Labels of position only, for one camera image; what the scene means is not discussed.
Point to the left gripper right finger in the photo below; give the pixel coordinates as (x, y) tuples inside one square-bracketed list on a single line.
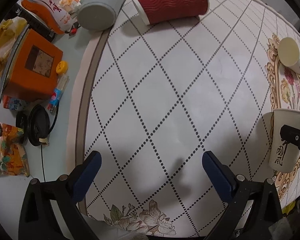
[(237, 191)]

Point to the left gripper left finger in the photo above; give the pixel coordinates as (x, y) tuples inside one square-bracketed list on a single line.
[(37, 218)]

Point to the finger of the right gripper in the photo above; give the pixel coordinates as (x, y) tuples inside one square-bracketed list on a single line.
[(290, 135)]

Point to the white cup with calligraphy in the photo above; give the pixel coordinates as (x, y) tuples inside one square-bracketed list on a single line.
[(285, 149)]

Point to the white cup with bamboo print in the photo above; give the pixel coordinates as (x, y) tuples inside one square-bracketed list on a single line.
[(289, 54)]

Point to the red ripple paper cup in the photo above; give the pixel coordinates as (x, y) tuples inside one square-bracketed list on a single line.
[(156, 11)]

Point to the colourful floral paper bag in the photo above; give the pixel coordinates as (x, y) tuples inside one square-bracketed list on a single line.
[(13, 158)]

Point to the orange gift box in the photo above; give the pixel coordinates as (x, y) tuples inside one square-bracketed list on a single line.
[(32, 75)]

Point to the yellow cap small bottle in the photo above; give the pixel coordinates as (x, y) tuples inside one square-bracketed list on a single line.
[(62, 82)]

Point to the floral patterned table mat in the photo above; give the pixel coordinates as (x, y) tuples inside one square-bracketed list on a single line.
[(159, 96)]

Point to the yellow plastic bag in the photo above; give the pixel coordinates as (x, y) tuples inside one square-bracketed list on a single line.
[(9, 32)]

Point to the black flashlight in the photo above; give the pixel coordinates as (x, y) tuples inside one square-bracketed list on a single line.
[(35, 24)]

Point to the orange labelled drink bottle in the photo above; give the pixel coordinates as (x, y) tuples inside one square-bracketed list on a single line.
[(56, 18)]

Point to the black round cable reel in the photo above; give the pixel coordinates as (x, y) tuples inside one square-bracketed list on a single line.
[(35, 125)]

